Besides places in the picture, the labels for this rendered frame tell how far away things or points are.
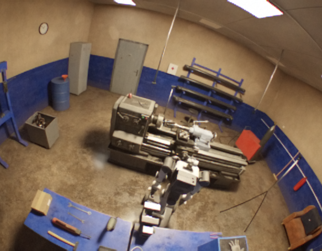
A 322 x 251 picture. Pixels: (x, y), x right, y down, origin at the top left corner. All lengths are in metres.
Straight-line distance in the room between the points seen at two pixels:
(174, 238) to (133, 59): 5.15
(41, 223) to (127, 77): 5.12
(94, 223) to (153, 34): 5.19
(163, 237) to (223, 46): 5.42
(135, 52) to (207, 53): 2.54
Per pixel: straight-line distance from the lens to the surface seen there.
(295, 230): 4.48
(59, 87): 4.35
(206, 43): 5.36
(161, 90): 5.55
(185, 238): 1.75
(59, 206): 1.73
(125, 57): 5.50
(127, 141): 2.49
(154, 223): 1.43
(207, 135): 2.74
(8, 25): 3.73
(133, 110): 2.30
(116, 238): 1.57
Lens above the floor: 2.41
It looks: 32 degrees down
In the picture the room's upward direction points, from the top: 19 degrees clockwise
